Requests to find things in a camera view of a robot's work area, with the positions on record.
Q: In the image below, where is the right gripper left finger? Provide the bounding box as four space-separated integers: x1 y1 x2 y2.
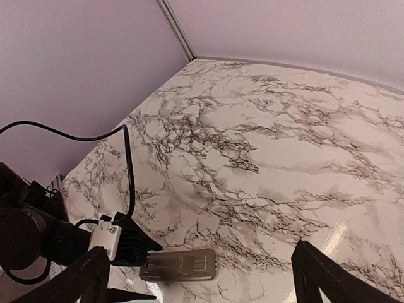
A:
13 247 156 303

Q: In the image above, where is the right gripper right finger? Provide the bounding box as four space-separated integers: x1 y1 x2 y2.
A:
291 240 397 302

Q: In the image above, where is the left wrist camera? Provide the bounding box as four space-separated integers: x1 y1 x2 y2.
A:
88 215 162 267

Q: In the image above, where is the grey remote control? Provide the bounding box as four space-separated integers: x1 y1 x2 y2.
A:
139 248 217 282

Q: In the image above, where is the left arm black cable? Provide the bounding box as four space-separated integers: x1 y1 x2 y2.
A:
0 120 136 222

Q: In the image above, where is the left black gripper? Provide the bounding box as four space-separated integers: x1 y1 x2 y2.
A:
1 163 91 284

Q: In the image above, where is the left aluminium frame post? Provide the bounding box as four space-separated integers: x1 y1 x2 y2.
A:
157 0 197 61

